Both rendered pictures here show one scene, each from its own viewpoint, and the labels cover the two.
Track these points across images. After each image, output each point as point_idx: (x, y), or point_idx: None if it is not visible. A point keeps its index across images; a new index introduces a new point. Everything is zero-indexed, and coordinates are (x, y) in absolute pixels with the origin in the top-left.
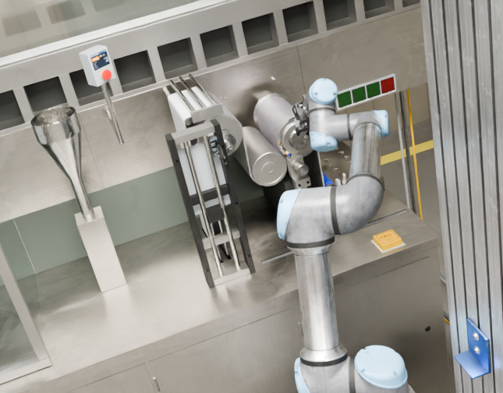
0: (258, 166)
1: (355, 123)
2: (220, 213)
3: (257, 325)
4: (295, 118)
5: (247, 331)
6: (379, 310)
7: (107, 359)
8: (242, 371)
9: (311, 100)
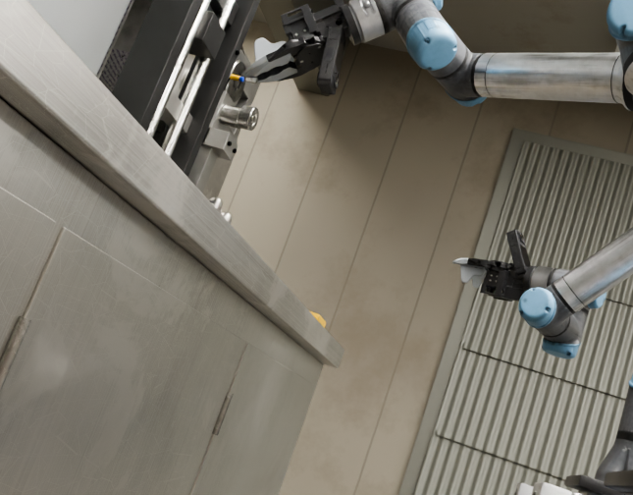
0: (185, 61)
1: (471, 53)
2: (219, 39)
3: (212, 338)
4: (286, 30)
5: (198, 340)
6: (262, 454)
7: (69, 48)
8: (129, 472)
9: None
